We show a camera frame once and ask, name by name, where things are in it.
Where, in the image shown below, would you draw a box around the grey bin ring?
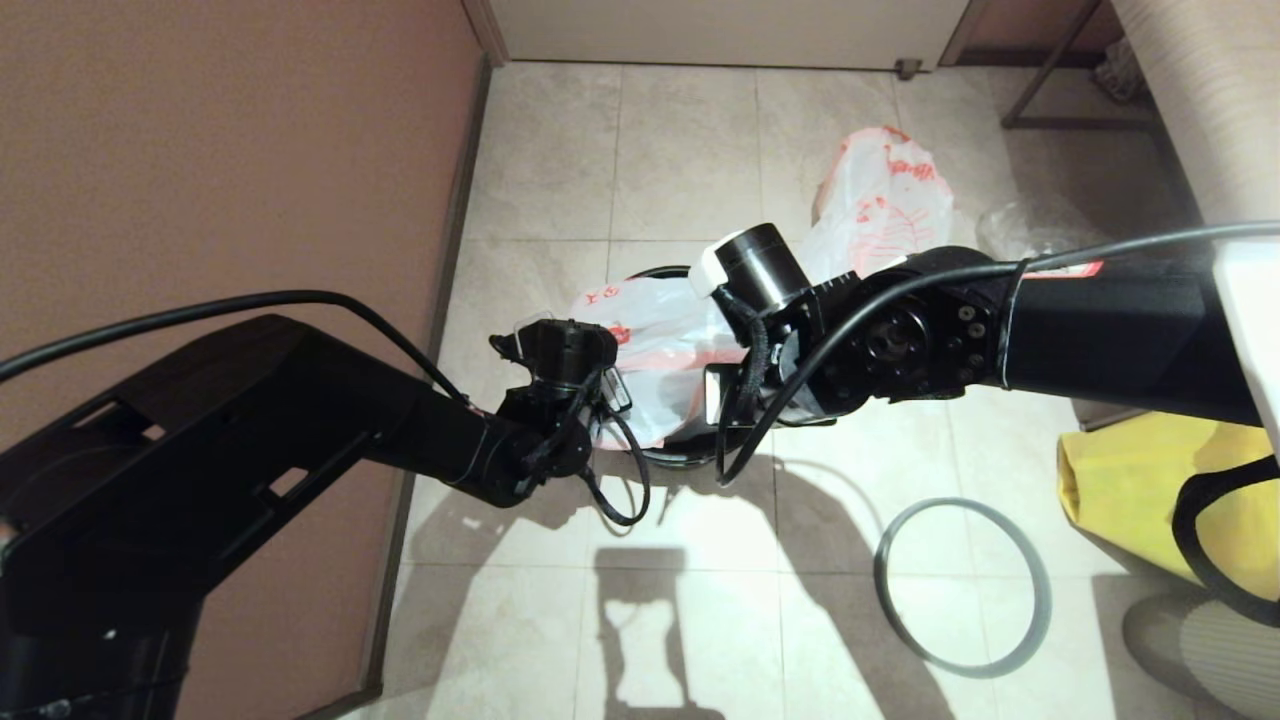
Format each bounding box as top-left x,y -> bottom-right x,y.
873,497 -> 1053,679

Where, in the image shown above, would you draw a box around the black round trash bin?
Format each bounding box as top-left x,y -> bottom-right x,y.
625,265 -> 791,469

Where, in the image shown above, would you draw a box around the clear plastic bag dark contents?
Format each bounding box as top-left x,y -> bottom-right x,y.
978,200 -> 1111,263

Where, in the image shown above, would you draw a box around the yellow fabric bag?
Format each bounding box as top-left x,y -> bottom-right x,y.
1057,412 -> 1280,601

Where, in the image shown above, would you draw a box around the white crumpled fabric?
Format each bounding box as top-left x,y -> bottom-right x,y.
1096,34 -> 1147,97

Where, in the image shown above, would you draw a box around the brown cabinet side panel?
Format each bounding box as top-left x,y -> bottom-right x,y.
0,0 -> 496,720

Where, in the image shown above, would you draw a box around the grey striped cushion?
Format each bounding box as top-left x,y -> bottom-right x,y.
1120,595 -> 1280,720

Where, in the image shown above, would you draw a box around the beige striped upholstered sofa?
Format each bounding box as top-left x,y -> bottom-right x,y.
1110,0 -> 1280,226

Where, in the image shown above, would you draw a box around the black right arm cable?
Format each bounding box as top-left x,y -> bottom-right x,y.
715,220 -> 1280,488

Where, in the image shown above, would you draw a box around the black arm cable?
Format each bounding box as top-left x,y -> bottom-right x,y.
0,288 -> 653,528
715,220 -> 1280,488

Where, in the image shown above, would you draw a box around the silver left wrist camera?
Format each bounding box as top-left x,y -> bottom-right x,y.
488,315 -> 556,369

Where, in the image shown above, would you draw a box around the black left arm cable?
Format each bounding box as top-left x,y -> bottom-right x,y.
0,288 -> 653,528

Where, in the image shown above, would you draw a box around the brown metal table frame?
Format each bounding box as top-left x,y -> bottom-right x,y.
1000,0 -> 1156,129

